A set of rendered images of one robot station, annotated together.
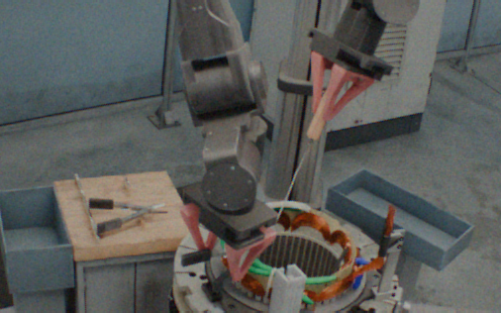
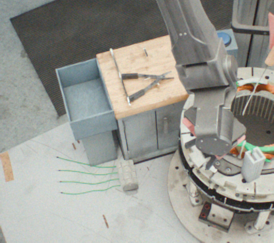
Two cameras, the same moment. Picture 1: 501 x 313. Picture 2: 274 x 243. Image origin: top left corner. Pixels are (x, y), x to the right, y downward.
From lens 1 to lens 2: 42 cm
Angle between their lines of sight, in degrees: 29
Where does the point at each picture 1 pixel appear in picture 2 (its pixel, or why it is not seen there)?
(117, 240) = (142, 102)
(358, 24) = not seen: outside the picture
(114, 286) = (143, 123)
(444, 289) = not seen: outside the picture
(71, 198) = (109, 68)
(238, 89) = (216, 82)
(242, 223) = not seen: hidden behind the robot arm
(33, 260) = (88, 123)
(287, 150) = not seen: outside the picture
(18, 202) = (73, 71)
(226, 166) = (211, 138)
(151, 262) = (166, 107)
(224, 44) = (204, 56)
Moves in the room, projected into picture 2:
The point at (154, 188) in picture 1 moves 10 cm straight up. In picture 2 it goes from (164, 52) to (163, 25)
